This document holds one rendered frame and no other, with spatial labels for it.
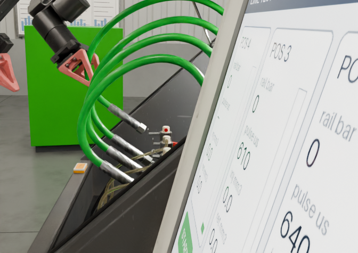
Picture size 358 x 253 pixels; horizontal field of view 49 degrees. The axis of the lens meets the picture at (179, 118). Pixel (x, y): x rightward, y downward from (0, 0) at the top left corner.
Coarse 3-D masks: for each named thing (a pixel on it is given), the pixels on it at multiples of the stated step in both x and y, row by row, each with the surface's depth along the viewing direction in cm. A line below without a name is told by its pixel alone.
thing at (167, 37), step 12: (156, 36) 69; (168, 36) 69; (180, 36) 69; (192, 36) 70; (132, 48) 69; (204, 48) 70; (120, 60) 70; (108, 72) 70; (96, 84) 70; (96, 144) 73; (120, 156) 74; (132, 168) 74
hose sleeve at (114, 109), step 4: (112, 104) 88; (108, 108) 88; (112, 108) 88; (116, 108) 88; (112, 112) 88; (116, 112) 88; (120, 112) 88; (124, 112) 89; (120, 116) 88; (124, 116) 88; (128, 116) 89; (124, 120) 89; (128, 120) 89; (132, 120) 89; (136, 120) 90; (128, 124) 89; (132, 124) 89; (136, 124) 89; (136, 128) 89
